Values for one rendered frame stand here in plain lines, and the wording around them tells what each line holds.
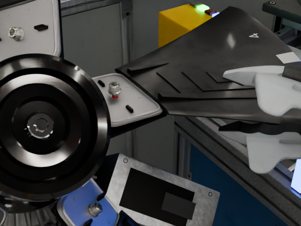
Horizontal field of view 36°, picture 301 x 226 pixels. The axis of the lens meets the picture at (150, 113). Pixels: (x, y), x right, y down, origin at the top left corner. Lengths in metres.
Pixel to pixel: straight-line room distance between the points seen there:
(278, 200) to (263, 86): 0.49
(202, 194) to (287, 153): 0.17
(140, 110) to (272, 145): 0.14
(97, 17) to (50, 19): 0.84
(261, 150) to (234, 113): 0.05
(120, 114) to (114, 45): 0.91
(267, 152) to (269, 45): 0.18
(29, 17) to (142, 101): 0.13
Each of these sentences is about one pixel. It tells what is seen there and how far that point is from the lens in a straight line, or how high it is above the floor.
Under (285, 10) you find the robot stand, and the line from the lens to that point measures 1.08.
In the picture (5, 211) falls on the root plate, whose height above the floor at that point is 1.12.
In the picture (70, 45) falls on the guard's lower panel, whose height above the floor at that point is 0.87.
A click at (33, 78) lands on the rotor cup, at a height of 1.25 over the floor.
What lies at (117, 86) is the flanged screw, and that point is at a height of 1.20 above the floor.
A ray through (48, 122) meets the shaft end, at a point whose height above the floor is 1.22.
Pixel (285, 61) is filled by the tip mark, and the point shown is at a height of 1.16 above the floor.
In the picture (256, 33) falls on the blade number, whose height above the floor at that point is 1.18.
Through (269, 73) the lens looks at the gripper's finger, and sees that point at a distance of 0.44.
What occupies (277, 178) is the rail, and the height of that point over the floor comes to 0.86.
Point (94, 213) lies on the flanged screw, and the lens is 0.45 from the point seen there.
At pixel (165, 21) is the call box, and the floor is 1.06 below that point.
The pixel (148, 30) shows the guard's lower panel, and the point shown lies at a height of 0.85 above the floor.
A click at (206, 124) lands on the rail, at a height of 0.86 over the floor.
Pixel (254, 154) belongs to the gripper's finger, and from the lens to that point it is 0.48.
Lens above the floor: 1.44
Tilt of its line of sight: 35 degrees down
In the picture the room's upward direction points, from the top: straight up
